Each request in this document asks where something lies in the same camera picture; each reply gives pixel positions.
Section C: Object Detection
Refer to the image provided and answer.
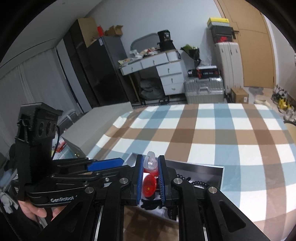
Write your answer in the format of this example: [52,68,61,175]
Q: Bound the black beaded bracelet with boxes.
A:
[176,174,209,188]

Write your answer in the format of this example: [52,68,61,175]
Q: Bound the plaid bed blanket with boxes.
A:
[88,103,295,240]

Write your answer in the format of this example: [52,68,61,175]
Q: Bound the brown cardboard box on floor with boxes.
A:
[230,88,249,104]

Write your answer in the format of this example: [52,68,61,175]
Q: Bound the black top hat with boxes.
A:
[157,30,176,52]

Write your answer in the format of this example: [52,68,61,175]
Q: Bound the silver aluminium suitcase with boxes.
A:
[184,77,225,104]

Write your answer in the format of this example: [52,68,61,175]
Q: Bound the white upright suitcase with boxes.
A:
[215,42,244,94]

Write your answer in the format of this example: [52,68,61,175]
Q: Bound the red round China badge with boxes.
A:
[142,174,157,200]

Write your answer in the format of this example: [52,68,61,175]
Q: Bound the white dressing desk with drawers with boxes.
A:
[119,49,186,96]

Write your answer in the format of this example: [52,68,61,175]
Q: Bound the wooden door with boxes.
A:
[215,0,275,88]

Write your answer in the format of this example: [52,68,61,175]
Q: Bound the flower bouquet black wrap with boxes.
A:
[181,44,201,68]

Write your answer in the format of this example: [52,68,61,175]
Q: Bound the stacked shoe boxes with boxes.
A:
[207,17,234,44]

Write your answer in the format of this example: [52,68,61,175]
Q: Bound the person's left hand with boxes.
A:
[18,200,66,220]

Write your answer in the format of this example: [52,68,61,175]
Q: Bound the dark wardrobe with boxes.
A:
[63,18,137,108]

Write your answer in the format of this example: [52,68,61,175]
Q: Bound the black red box on suitcase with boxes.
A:
[188,65,220,79]

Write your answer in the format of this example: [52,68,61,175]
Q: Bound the grey rectangular storage box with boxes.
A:
[137,160,224,222]

